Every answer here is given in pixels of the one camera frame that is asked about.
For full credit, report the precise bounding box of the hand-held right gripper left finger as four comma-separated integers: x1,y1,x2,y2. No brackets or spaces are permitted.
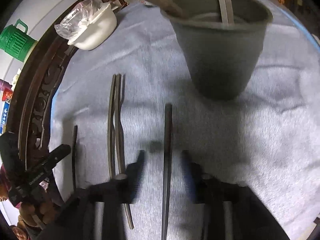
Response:
62,150,146,240

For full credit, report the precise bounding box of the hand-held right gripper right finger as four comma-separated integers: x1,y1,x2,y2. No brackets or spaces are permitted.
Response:
183,151,288,240

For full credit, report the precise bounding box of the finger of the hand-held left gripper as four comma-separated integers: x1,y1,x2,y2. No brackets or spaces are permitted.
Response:
0,132,27,174
25,144,72,180

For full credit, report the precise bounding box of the row of dark chopsticks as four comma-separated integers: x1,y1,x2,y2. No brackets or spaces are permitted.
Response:
72,74,134,229

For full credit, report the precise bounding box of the grey chopstick holder cup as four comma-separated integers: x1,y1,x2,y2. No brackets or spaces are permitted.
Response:
160,0,273,100

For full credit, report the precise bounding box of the blue packet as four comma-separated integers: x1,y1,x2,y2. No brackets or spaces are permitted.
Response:
0,102,10,134

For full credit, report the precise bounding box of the blue tablecloth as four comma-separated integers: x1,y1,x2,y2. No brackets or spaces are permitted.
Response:
50,2,320,130

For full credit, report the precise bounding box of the red box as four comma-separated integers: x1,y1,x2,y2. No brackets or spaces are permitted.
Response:
1,90,13,103

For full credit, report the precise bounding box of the carved dark wooden bench back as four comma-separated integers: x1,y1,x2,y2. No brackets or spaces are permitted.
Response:
11,0,130,165

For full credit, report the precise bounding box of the grey cloth mat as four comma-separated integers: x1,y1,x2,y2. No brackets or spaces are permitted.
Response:
49,0,320,240

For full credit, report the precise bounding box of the white crumpled tissue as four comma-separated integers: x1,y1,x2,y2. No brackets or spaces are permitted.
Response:
11,67,24,84

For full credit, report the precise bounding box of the green thermos jug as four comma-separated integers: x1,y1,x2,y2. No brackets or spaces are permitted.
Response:
0,19,38,63

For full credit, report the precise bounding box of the white ceramic pot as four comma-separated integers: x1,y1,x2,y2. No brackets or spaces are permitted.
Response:
67,2,117,50

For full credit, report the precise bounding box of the clear plastic bag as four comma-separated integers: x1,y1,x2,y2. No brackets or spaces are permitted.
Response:
54,0,105,42

